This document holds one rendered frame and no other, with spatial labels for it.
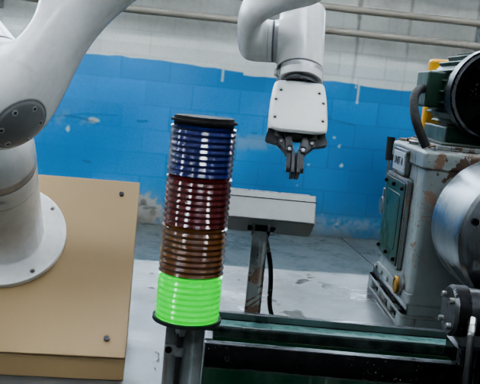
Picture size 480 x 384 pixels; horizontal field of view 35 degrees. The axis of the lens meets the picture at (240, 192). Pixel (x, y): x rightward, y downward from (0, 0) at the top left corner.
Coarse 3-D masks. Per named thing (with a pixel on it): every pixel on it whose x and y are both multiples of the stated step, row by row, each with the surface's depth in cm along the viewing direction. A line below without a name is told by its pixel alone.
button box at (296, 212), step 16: (240, 192) 123; (256, 192) 123; (272, 192) 124; (240, 208) 122; (256, 208) 122; (272, 208) 123; (288, 208) 123; (304, 208) 123; (240, 224) 125; (272, 224) 124; (288, 224) 123; (304, 224) 122
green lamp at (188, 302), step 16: (160, 272) 69; (160, 288) 69; (176, 288) 67; (192, 288) 67; (208, 288) 68; (160, 304) 68; (176, 304) 67; (192, 304) 67; (208, 304) 68; (176, 320) 68; (192, 320) 68; (208, 320) 68
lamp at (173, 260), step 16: (176, 240) 67; (192, 240) 66; (208, 240) 67; (224, 240) 68; (160, 256) 69; (176, 256) 67; (192, 256) 67; (208, 256) 67; (224, 256) 69; (176, 272) 67; (192, 272) 67; (208, 272) 67
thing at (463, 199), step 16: (464, 176) 134; (448, 192) 135; (464, 192) 128; (448, 208) 131; (464, 208) 124; (432, 224) 138; (448, 224) 129; (464, 224) 122; (448, 240) 128; (464, 240) 122; (448, 256) 130; (464, 256) 123; (464, 272) 123
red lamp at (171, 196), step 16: (176, 176) 66; (176, 192) 66; (192, 192) 66; (208, 192) 66; (224, 192) 67; (176, 208) 66; (192, 208) 66; (208, 208) 66; (224, 208) 68; (176, 224) 67; (192, 224) 66; (208, 224) 66; (224, 224) 68
